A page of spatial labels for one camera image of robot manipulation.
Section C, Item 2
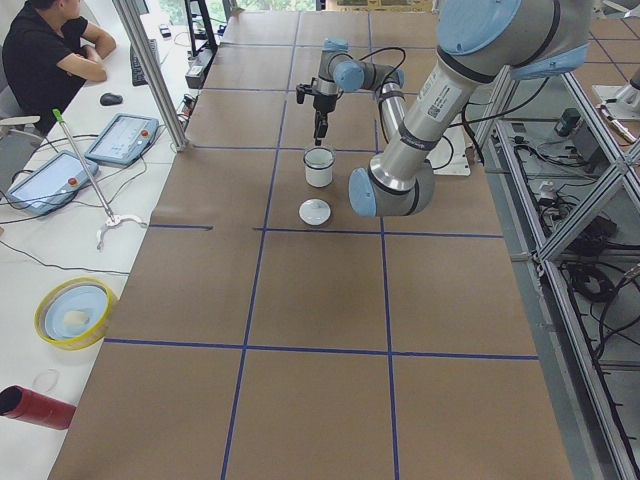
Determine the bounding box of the yellow rimmed bowl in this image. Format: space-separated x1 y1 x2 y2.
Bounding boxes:
34 277 118 351

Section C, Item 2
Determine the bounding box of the clear glass funnel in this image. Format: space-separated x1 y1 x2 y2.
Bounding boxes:
303 146 335 170

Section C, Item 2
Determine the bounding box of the reacher grabber stick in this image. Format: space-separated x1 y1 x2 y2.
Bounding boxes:
52 109 148 251

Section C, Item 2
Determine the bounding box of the person in black shirt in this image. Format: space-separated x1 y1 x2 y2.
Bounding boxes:
2 1 116 135

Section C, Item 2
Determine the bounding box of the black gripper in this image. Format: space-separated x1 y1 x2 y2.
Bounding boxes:
313 92 338 146

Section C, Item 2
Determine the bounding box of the far teach pendant tablet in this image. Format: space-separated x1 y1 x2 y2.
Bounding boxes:
85 113 159 166

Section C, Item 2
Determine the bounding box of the white enamel cup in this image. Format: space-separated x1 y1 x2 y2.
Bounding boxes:
304 164 334 188

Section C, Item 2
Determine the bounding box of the black keyboard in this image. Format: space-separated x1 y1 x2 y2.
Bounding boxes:
129 46 147 87

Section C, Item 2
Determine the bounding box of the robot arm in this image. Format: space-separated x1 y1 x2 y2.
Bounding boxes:
296 38 406 146
349 1 592 217

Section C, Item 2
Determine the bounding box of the red cylinder can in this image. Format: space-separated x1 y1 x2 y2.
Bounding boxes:
1 385 76 430

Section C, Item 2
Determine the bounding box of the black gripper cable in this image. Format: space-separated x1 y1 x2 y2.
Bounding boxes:
357 46 407 96

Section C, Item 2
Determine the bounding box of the teach pendant tablet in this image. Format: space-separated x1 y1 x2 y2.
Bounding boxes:
6 151 89 216
85 113 159 166

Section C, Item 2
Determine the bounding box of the aluminium frame post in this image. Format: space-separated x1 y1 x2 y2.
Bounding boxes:
112 0 189 152

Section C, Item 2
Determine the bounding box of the black computer mouse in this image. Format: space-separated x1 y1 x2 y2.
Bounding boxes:
99 93 123 106

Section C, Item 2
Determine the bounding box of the white enamel cup lid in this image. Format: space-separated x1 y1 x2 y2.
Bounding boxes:
298 198 331 226

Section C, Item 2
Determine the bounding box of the near teach pendant tablet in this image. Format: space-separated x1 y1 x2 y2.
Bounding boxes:
6 151 89 216

